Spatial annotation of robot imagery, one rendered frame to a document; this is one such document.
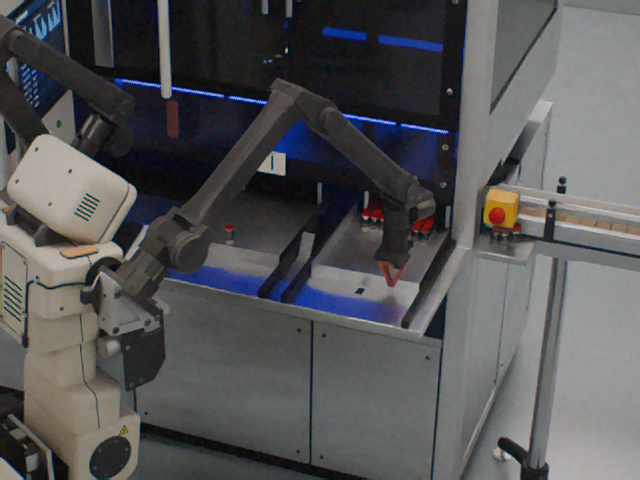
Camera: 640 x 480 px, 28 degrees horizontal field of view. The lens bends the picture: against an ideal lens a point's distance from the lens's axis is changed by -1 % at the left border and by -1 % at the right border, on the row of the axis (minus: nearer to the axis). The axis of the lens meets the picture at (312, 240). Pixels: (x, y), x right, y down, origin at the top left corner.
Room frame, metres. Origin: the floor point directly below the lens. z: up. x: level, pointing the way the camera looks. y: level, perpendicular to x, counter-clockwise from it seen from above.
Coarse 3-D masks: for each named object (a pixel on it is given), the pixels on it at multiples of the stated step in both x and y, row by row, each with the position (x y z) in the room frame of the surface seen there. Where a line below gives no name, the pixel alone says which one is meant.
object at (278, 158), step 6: (270, 156) 2.93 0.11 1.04; (276, 156) 2.92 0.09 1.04; (282, 156) 2.92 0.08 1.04; (264, 162) 2.93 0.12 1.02; (270, 162) 2.93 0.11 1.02; (276, 162) 2.92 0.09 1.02; (282, 162) 2.92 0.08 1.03; (258, 168) 2.94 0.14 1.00; (264, 168) 2.93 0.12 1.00; (270, 168) 2.93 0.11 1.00; (276, 168) 2.92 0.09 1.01; (282, 168) 2.92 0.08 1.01; (282, 174) 2.92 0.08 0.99
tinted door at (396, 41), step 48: (336, 0) 2.88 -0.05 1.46; (384, 0) 2.84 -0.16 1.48; (432, 0) 2.81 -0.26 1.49; (288, 48) 2.93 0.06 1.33; (336, 48) 2.88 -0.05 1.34; (384, 48) 2.84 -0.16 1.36; (432, 48) 2.80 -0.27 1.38; (336, 96) 2.88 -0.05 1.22; (384, 96) 2.84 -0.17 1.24; (432, 96) 2.80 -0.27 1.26
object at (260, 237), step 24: (240, 192) 3.03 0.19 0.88; (240, 216) 2.90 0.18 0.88; (264, 216) 2.90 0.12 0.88; (288, 216) 2.90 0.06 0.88; (312, 216) 2.85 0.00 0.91; (216, 240) 2.77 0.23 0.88; (240, 240) 2.77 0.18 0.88; (264, 240) 2.78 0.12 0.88; (288, 240) 2.78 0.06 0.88; (264, 264) 2.66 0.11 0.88
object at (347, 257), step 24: (360, 216) 2.91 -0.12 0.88; (336, 240) 2.77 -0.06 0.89; (360, 240) 2.78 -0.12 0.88; (432, 240) 2.79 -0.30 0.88; (312, 264) 2.61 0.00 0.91; (336, 264) 2.66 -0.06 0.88; (360, 264) 2.67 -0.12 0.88; (408, 264) 2.67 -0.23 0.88; (432, 264) 2.64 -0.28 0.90; (384, 288) 2.55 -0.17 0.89; (408, 288) 2.53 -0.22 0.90
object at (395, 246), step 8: (384, 232) 2.53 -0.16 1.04; (392, 232) 2.52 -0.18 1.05; (400, 232) 2.52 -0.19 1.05; (408, 232) 2.54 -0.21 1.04; (384, 240) 2.53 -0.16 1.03; (392, 240) 2.51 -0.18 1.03; (400, 240) 2.52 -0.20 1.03; (408, 240) 2.58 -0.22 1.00; (384, 248) 2.52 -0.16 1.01; (392, 248) 2.51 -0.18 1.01; (400, 248) 2.52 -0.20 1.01; (408, 248) 2.54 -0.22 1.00; (376, 256) 2.50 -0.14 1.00; (384, 256) 2.50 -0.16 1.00; (392, 256) 2.50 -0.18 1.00; (400, 256) 2.50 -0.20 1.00; (400, 264) 2.48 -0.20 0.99
